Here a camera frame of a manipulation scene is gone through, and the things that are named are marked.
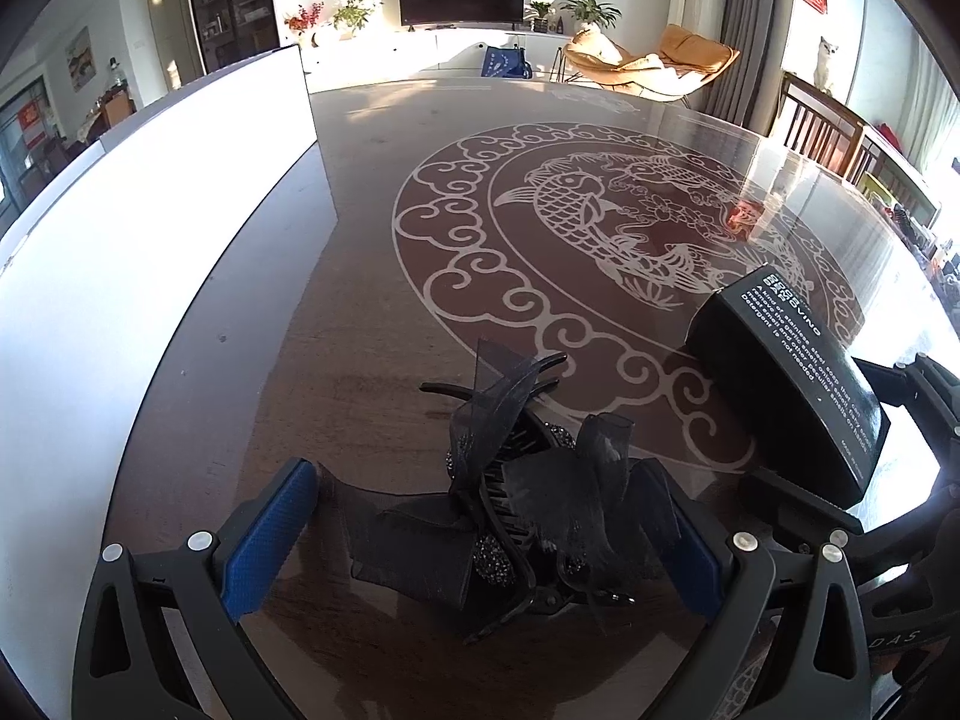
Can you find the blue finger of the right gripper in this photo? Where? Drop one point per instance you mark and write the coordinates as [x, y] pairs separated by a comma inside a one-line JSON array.
[[892, 385], [794, 513]]

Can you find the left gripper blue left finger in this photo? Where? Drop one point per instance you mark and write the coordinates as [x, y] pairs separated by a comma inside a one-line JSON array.
[[258, 536]]

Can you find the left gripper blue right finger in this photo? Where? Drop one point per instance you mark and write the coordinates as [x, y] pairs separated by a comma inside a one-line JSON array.
[[692, 547]]

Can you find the black printed box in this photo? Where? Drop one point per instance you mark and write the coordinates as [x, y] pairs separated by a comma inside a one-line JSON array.
[[815, 418]]

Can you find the white storage bin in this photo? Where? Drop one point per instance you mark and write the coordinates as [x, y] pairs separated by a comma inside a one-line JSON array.
[[96, 277]]

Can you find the wooden dining chair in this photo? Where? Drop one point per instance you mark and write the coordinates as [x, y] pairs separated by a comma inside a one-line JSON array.
[[813, 124]]

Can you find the white cat figurine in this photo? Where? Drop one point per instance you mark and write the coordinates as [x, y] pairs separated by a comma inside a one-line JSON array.
[[826, 52]]

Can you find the orange lounge chair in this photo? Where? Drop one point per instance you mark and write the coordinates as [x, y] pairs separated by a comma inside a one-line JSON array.
[[682, 64]]

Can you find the grey curtain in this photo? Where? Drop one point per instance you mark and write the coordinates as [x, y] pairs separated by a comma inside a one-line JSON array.
[[746, 27]]

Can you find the green potted plant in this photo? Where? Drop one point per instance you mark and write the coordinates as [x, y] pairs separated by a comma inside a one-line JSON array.
[[586, 13]]

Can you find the red flower vase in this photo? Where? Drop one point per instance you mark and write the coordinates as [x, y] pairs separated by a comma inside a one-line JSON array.
[[302, 24]]

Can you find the blue shopping bag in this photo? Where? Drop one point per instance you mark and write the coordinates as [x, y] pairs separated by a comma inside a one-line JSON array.
[[506, 62]]

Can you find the green plant on console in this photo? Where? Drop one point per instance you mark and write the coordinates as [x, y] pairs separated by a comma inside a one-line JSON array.
[[354, 15]]

